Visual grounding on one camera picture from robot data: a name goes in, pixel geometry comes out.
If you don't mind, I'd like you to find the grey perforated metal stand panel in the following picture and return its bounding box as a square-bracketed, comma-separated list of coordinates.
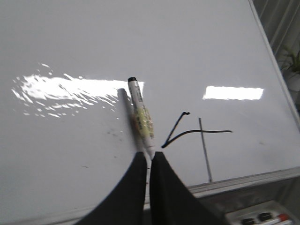
[198, 177, 300, 225]

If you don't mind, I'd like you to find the taped black whiteboard marker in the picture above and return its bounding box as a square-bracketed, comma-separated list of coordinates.
[127, 76, 156, 160]

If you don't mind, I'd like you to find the black capped whiteboard marker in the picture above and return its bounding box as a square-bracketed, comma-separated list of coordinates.
[258, 212, 273, 222]

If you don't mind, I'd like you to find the white whiteboard with frame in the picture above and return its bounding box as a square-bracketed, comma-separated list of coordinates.
[0, 0, 300, 225]

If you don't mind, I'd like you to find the white marker tray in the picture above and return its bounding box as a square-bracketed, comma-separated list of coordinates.
[225, 201, 300, 225]

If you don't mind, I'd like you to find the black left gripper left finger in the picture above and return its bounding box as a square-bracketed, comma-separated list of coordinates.
[76, 152, 147, 225]

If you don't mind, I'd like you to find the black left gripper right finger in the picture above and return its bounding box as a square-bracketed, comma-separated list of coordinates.
[150, 152, 226, 225]

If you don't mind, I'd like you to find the red capped whiteboard marker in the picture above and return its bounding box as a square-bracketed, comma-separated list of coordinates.
[271, 214, 289, 224]

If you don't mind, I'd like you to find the green potted plant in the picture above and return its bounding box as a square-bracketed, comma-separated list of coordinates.
[281, 45, 300, 91]

